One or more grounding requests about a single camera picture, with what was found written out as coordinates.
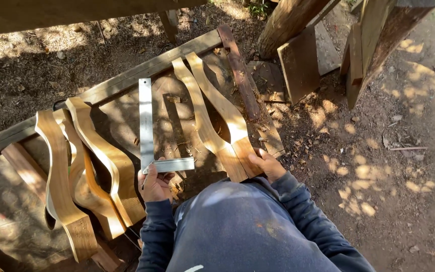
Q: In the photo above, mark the flat brown wooden board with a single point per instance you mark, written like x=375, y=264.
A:
x=299, y=64

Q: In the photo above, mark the small wooden stake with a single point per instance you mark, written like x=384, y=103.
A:
x=170, y=24

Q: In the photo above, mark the thick overhead wooden beam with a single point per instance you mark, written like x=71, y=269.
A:
x=70, y=13

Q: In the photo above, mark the person's left hand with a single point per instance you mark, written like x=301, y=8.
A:
x=155, y=189

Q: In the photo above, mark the person's right hand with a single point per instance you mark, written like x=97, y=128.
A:
x=270, y=168

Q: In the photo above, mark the long grey wooden edge beam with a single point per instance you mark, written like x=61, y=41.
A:
x=127, y=77

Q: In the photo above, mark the metal try square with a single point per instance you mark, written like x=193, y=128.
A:
x=146, y=124

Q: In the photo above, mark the person's blue clothing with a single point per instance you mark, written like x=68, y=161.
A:
x=247, y=226

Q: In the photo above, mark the thin stick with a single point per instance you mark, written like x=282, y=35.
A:
x=408, y=148

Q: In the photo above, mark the dark reddish wooden strip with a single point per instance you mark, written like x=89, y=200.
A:
x=240, y=71

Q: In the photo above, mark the leaning rough wooden planks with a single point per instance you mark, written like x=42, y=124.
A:
x=376, y=41

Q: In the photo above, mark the round wooden post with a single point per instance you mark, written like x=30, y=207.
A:
x=289, y=22

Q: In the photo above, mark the grey weathered wooden plank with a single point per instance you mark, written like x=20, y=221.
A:
x=327, y=49

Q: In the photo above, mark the curved light wooden leg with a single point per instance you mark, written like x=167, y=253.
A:
x=60, y=189
x=202, y=121
x=115, y=166
x=89, y=196
x=225, y=109

